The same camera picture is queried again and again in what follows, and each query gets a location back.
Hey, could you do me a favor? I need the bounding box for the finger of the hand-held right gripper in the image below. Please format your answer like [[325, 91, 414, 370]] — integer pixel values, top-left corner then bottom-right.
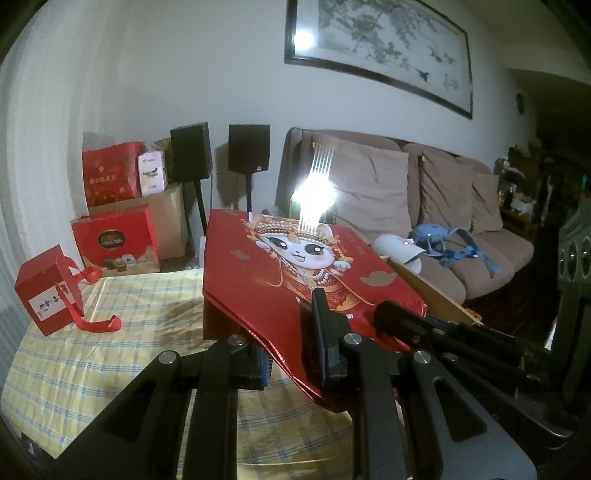
[[373, 300, 542, 394]]

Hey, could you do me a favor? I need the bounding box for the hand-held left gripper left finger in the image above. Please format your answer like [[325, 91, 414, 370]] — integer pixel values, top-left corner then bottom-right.
[[55, 335, 271, 480]]

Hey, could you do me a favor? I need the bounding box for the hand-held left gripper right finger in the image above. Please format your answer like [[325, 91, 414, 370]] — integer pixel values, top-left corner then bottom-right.
[[310, 288, 539, 480]]

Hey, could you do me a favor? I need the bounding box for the cardboard box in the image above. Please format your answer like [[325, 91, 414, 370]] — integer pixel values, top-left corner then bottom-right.
[[385, 256, 485, 326]]

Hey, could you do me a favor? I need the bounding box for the red cat print bag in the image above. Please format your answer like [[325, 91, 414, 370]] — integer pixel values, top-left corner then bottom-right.
[[203, 209, 428, 414]]

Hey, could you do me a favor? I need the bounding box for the small red ribbon box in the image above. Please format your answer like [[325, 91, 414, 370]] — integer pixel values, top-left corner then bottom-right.
[[14, 244, 123, 337]]

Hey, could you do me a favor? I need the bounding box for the white dome device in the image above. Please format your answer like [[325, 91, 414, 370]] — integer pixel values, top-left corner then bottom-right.
[[372, 233, 426, 278]]

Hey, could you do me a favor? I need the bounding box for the brown sofa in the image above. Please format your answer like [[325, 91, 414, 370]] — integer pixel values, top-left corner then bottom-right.
[[276, 127, 536, 303]]

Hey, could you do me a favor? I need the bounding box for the cluttered dark shelf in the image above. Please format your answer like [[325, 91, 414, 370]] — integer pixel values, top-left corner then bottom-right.
[[494, 143, 568, 241]]

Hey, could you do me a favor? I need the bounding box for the brown sofa cushion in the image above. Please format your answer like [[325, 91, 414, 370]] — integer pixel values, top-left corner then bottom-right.
[[471, 172, 504, 233], [418, 151, 476, 227], [311, 134, 411, 245]]

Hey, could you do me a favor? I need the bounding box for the bright lamp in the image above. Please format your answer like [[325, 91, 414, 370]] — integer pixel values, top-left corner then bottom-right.
[[288, 178, 338, 227]]

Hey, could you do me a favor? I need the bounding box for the yellow checked tablecloth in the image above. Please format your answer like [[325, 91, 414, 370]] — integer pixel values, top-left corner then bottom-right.
[[0, 268, 365, 462]]

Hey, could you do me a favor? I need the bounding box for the brown cardboard carton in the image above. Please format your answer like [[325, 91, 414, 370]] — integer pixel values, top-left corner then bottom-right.
[[88, 182, 190, 261]]

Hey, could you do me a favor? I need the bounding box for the red chocolate gift box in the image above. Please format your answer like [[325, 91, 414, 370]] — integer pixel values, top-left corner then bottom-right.
[[71, 205, 161, 277]]

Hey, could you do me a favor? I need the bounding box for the white pink carton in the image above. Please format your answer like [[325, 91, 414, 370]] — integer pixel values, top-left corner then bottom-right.
[[137, 150, 168, 195]]

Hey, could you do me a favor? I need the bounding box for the large red gift box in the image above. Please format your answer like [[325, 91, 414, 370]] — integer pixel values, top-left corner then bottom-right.
[[83, 141, 146, 210]]

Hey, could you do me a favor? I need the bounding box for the framed ink painting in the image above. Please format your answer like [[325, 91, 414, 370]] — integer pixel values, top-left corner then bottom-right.
[[284, 0, 474, 121]]

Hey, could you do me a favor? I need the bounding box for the white curtain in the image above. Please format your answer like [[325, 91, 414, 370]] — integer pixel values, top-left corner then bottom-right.
[[0, 46, 88, 324]]

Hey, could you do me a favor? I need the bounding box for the blue strap harness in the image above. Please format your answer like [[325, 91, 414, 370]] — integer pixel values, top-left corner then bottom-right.
[[409, 224, 504, 278]]

